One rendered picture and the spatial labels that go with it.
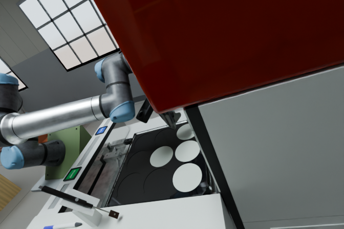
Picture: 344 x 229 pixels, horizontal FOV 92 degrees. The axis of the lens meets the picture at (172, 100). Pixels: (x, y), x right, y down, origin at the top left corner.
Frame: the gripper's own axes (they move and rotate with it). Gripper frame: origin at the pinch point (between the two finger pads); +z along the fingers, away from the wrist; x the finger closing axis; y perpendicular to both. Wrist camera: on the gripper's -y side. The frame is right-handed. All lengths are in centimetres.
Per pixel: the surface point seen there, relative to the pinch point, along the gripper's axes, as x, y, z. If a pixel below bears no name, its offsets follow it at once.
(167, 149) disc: 0.9, -5.8, 7.3
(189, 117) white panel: -29.8, -11.0, -23.1
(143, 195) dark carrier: -5.8, -23.5, 7.3
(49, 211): 15, -48, 1
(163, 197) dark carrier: -12.3, -19.7, 7.3
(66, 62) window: 343, 28, -28
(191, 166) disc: -13.1, -6.7, 7.3
